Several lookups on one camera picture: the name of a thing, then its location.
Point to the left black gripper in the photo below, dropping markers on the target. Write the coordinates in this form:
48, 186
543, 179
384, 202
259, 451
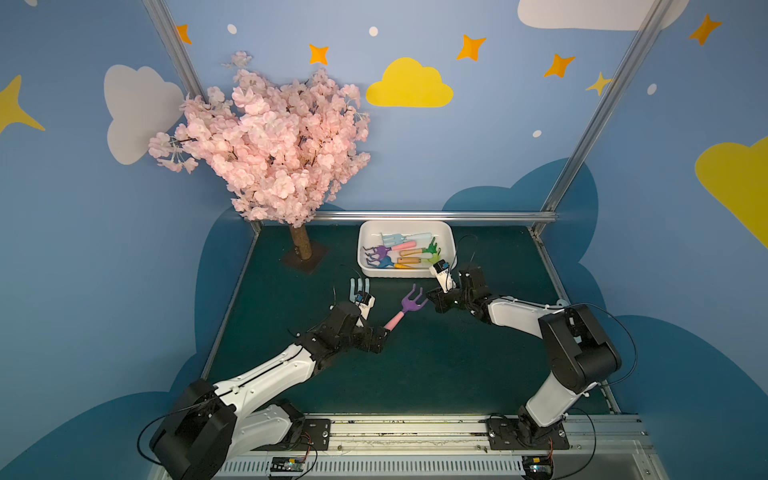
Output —
370, 339

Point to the white plastic storage box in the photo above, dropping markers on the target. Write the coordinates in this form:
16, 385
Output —
370, 236

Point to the pink cherry blossom tree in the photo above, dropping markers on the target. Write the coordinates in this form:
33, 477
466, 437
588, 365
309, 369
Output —
282, 150

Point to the left control board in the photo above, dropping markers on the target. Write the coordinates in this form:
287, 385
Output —
287, 466

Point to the blue rake, orange handle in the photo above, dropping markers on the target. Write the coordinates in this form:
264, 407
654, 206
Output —
400, 263

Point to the control board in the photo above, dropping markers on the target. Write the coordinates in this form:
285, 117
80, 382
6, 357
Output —
287, 466
537, 468

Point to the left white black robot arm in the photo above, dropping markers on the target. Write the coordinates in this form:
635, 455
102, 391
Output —
212, 423

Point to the aluminium rail front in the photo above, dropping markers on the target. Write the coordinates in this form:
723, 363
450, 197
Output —
457, 447

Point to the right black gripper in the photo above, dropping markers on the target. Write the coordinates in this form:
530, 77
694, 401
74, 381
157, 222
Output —
448, 298

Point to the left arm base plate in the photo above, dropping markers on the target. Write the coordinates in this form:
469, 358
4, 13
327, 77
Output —
303, 432

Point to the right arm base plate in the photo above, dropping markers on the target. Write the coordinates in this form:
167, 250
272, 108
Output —
507, 433

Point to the purple fork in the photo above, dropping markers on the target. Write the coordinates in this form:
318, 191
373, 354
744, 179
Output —
414, 301

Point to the purple rake, pink handle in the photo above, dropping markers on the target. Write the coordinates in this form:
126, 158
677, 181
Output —
381, 251

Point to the green rake, wooden handle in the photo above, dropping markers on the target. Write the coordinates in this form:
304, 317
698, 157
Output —
428, 249

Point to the aluminium frame back bar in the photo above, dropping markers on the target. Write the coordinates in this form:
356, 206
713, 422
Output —
445, 216

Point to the right control board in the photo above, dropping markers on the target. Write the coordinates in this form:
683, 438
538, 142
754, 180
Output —
537, 468

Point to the lime fork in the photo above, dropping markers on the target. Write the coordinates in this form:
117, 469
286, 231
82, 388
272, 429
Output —
419, 257

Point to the light blue fork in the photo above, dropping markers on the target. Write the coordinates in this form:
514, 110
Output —
359, 287
391, 240

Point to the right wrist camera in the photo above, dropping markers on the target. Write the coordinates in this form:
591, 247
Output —
441, 271

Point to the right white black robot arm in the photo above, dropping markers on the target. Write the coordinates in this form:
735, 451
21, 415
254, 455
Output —
580, 353

